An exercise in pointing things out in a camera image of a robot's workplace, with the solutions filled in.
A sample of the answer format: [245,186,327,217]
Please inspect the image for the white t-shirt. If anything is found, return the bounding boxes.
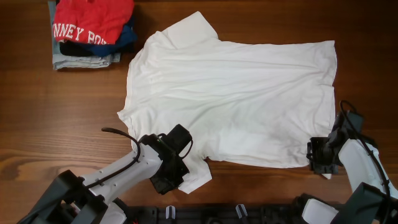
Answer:
[118,12,337,194]

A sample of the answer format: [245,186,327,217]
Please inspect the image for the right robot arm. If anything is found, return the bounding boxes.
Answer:
[302,110,397,224]

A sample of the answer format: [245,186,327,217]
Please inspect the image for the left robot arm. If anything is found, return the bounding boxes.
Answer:
[20,124,193,223]

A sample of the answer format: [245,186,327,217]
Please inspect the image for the navy blue folded garment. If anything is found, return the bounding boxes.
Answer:
[72,16,137,57]

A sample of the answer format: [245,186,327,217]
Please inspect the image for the light grey folded jeans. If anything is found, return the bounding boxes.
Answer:
[48,1,121,70]

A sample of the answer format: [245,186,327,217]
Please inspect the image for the black folded garment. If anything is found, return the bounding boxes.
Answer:
[59,40,136,57]

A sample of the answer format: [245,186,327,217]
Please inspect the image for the red folded t-shirt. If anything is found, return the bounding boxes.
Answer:
[52,0,134,45]

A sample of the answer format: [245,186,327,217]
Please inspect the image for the left grey rail clip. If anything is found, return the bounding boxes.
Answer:
[165,205,176,220]

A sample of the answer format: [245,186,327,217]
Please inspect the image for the grey rail clip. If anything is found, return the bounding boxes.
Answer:
[235,204,248,220]
[165,205,176,220]

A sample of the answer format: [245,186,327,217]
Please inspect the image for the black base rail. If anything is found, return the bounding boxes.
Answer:
[126,204,305,224]

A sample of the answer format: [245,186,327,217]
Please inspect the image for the right black cable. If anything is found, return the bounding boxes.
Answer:
[339,100,392,224]

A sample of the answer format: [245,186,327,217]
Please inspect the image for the black cable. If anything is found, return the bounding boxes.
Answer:
[339,100,392,224]
[82,127,142,190]

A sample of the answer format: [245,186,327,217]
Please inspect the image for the right grey rail clip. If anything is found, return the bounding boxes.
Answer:
[235,204,248,220]

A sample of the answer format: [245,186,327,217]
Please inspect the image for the left black cable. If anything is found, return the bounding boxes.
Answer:
[82,127,142,190]

